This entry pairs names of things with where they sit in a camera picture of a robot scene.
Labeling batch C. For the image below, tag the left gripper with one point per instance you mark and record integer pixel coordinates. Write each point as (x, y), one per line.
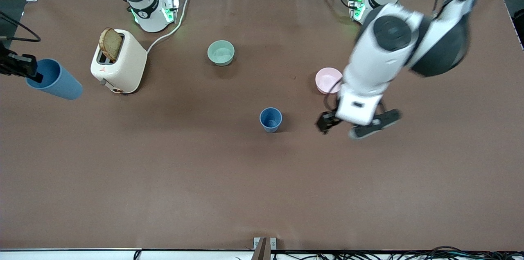
(327, 120)

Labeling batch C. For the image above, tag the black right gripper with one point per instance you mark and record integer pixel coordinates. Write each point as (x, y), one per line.
(15, 64)

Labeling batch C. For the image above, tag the blue cup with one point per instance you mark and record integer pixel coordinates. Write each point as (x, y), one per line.
(270, 120)
(61, 84)

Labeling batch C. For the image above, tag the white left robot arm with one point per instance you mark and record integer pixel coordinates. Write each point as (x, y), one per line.
(389, 55)

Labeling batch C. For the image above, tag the pink bowl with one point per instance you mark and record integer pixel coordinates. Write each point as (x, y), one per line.
(326, 80)

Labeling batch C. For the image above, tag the brown bread slice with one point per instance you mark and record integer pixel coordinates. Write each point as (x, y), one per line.
(111, 44)

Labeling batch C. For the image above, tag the cream white toaster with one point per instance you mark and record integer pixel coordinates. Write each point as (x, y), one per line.
(129, 63)

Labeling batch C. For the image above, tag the brown table cover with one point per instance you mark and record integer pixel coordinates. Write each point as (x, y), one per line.
(245, 178)

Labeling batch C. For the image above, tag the green bowl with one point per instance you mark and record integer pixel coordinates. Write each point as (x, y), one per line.
(221, 53)

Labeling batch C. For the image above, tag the metal bracket with post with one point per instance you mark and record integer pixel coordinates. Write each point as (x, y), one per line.
(264, 244)

